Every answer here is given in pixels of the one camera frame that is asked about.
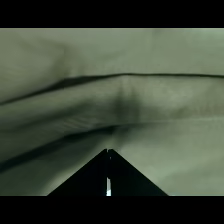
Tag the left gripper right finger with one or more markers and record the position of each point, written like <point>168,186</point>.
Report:
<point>131,180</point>

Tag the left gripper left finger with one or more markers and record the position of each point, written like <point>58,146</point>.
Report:
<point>88,178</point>

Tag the brown T-shirt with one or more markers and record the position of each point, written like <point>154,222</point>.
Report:
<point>133,93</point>

